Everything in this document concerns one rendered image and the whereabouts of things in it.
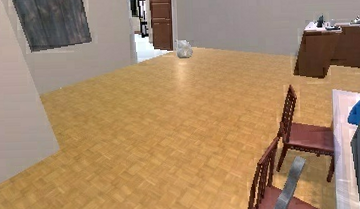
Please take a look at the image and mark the blue box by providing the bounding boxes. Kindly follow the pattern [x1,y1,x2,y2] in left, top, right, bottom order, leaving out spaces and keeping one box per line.
[346,97,360,127]

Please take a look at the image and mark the white crumpled bag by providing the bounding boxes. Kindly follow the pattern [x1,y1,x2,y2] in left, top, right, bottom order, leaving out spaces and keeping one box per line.
[175,39,194,60]

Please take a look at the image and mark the white dining table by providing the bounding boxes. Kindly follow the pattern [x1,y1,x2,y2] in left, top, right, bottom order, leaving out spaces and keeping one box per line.
[331,87,360,209]

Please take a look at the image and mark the brown wooden counter cabinet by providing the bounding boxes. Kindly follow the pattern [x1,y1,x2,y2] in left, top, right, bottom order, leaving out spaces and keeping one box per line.
[291,19,360,80]

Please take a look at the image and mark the dark grey framed wall picture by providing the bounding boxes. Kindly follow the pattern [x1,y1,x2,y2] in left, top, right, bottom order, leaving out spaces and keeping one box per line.
[11,0,93,53]

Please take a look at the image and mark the brown wooden dining chair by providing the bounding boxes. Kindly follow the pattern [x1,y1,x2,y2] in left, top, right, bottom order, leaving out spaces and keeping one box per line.
[244,135,323,209]
[272,82,337,185]

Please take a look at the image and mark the brown wooden room door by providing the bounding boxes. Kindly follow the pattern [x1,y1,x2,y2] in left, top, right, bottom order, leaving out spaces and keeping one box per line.
[148,0,174,52]

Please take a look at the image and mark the grey flat strip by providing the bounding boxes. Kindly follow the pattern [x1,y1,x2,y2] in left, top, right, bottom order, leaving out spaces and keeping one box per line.
[269,155,309,209]

